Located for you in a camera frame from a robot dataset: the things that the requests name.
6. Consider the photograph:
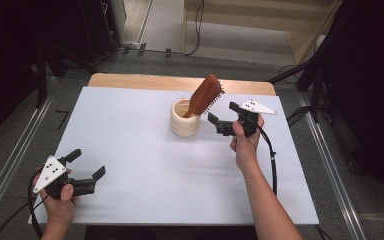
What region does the person's left hand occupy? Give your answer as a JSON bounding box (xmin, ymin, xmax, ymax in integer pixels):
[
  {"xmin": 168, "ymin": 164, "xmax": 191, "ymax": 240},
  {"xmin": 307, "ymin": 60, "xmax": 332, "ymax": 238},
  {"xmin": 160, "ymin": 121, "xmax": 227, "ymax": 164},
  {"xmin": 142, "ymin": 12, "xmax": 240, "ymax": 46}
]
[{"xmin": 33, "ymin": 169, "xmax": 78, "ymax": 228}]

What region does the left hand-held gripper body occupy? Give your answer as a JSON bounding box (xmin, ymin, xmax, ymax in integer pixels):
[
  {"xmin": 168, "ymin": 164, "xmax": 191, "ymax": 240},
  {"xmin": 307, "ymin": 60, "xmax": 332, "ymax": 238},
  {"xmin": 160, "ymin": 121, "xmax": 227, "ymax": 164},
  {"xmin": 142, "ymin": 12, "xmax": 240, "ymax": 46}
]
[{"xmin": 32, "ymin": 155, "xmax": 97, "ymax": 200}]

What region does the cream ribbed cup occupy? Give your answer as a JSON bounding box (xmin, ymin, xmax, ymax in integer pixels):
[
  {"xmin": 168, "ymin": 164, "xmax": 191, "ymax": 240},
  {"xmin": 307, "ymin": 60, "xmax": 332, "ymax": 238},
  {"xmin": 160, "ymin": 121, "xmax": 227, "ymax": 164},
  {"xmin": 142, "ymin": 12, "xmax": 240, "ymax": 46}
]
[{"xmin": 169, "ymin": 98, "xmax": 202, "ymax": 138}]

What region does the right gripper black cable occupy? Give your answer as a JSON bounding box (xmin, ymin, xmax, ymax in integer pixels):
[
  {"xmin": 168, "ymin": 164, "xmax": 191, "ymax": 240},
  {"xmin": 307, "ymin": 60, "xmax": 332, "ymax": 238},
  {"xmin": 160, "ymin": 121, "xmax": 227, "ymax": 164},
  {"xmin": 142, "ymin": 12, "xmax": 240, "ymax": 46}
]
[{"xmin": 255, "ymin": 123, "xmax": 279, "ymax": 197}]

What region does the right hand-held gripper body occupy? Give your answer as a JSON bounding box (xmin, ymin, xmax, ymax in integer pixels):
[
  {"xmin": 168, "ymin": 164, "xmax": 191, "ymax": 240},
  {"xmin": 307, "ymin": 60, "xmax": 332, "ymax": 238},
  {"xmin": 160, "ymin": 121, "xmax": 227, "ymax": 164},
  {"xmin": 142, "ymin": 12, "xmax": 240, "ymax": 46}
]
[{"xmin": 215, "ymin": 99, "xmax": 278, "ymax": 138}]

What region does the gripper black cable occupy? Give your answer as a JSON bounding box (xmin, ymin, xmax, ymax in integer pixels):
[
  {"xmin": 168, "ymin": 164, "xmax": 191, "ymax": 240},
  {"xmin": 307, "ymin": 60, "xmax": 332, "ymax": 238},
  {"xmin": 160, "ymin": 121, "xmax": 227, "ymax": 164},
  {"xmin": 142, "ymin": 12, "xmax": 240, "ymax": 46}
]
[
  {"xmin": 0, "ymin": 171, "xmax": 52, "ymax": 240},
  {"xmin": 255, "ymin": 123, "xmax": 279, "ymax": 197}
]

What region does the black stand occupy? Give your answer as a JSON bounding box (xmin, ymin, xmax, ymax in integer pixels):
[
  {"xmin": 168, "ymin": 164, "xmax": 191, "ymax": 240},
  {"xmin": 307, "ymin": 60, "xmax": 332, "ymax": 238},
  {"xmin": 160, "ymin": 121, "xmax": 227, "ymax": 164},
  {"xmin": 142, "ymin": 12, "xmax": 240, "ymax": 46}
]
[
  {"xmin": 267, "ymin": 49, "xmax": 328, "ymax": 124},
  {"xmin": 34, "ymin": 41, "xmax": 99, "ymax": 108}
]

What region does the metal floor rail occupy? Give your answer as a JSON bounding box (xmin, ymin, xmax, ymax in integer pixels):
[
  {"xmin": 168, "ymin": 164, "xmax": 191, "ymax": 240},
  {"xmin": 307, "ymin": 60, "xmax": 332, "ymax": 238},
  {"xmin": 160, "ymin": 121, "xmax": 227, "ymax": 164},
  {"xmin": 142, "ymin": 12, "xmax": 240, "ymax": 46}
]
[
  {"xmin": 0, "ymin": 75, "xmax": 58, "ymax": 236},
  {"xmin": 295, "ymin": 92, "xmax": 368, "ymax": 240}
]

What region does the black power cable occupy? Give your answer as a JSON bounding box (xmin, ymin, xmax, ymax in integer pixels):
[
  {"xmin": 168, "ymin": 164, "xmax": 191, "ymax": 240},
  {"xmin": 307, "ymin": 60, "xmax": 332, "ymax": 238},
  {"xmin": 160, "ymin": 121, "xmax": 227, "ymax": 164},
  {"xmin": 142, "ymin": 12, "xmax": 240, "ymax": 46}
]
[{"xmin": 183, "ymin": 0, "xmax": 205, "ymax": 57}]

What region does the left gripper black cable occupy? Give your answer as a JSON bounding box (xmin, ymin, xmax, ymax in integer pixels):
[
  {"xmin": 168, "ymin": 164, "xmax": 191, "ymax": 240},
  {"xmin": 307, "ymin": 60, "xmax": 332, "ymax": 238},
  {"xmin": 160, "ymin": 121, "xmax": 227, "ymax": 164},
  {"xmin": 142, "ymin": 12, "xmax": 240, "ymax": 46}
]
[{"xmin": 0, "ymin": 171, "xmax": 52, "ymax": 240}]

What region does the white table board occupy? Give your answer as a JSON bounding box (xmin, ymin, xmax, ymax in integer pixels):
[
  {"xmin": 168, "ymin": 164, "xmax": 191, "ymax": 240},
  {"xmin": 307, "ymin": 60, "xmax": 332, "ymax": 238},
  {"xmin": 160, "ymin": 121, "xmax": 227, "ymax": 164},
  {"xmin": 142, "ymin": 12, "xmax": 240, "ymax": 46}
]
[{"xmin": 29, "ymin": 86, "xmax": 320, "ymax": 226}]

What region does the beige cabinet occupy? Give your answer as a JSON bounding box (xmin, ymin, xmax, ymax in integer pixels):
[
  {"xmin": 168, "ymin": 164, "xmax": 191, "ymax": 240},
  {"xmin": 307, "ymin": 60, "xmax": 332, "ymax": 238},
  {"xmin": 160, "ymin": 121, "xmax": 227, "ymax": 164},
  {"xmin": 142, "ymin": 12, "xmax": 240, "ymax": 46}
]
[{"xmin": 183, "ymin": 0, "xmax": 343, "ymax": 65}]

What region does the wooden hairbrush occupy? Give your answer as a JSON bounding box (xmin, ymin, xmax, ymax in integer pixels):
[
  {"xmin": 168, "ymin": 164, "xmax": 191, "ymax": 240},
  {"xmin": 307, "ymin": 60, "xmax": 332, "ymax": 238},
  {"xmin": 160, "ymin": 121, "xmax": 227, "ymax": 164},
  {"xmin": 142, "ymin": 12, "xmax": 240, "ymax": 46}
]
[{"xmin": 182, "ymin": 73, "xmax": 226, "ymax": 119}]

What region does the person's right hand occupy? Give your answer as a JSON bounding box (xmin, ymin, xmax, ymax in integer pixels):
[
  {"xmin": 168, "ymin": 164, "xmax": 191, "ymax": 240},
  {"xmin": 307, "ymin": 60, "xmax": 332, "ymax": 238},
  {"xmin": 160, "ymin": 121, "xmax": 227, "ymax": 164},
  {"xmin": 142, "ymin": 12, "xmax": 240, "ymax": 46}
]
[{"xmin": 229, "ymin": 114, "xmax": 265, "ymax": 175}]

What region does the wooden table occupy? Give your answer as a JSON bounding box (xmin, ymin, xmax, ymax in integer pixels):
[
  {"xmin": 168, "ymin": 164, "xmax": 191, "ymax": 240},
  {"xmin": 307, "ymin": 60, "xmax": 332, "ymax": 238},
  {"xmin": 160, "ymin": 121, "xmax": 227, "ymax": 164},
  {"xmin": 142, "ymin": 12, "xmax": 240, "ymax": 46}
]
[{"xmin": 87, "ymin": 72, "xmax": 277, "ymax": 97}]

